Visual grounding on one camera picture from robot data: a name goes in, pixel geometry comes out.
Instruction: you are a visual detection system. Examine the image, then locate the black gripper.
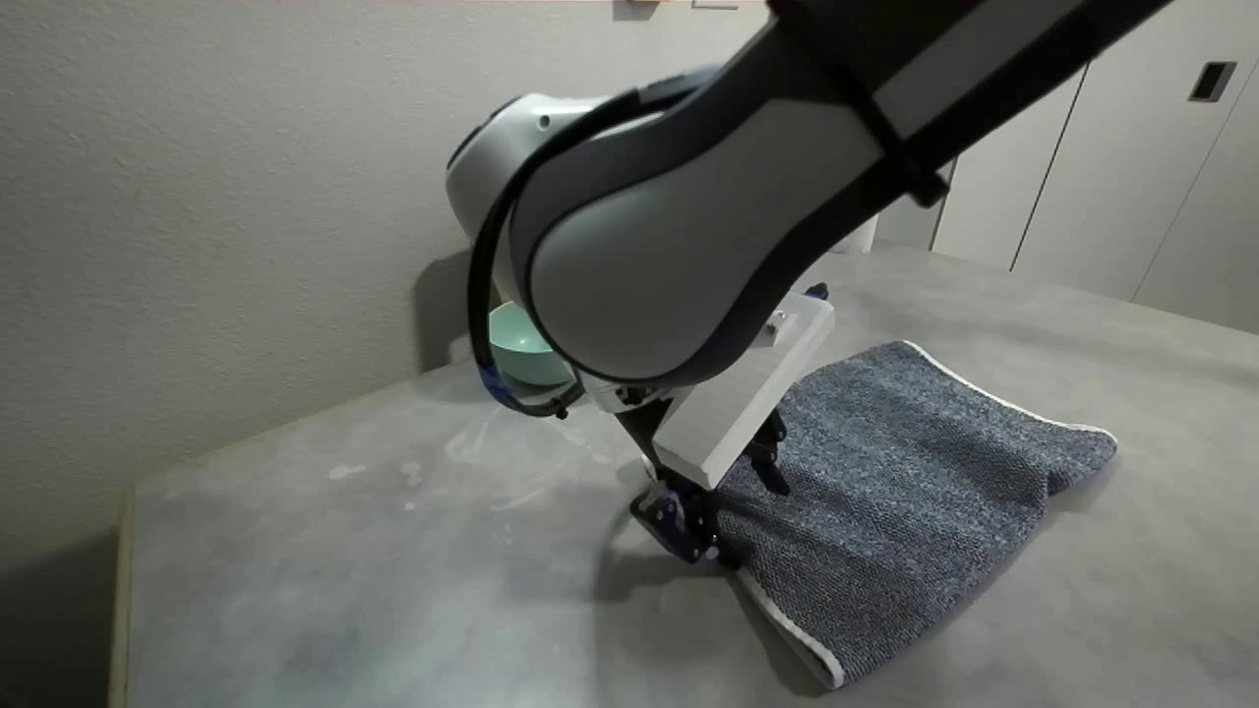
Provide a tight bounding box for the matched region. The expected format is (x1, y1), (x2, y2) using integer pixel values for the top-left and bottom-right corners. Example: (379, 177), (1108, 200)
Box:
(607, 385), (800, 569)

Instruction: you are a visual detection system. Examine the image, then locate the blue-grey towel white trim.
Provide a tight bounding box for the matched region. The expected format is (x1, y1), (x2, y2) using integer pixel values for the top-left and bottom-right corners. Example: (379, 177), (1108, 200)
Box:
(711, 338), (1122, 692)

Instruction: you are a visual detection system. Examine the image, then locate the teal ceramic bowl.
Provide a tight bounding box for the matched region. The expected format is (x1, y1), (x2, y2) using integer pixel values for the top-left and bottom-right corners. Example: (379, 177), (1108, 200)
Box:
(486, 299), (581, 398)

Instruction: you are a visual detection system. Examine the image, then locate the white low cabinet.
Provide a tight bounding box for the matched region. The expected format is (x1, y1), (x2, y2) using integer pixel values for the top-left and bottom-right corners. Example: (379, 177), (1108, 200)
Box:
(870, 166), (960, 253)

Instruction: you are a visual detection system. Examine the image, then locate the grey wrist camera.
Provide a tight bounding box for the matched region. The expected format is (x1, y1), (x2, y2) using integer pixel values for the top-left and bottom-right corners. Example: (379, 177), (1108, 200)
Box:
(648, 291), (844, 494)

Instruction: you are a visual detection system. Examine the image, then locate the black recessed cabinet handle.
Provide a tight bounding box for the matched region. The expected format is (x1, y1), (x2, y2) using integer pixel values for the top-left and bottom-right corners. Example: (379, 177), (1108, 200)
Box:
(1187, 60), (1241, 107)

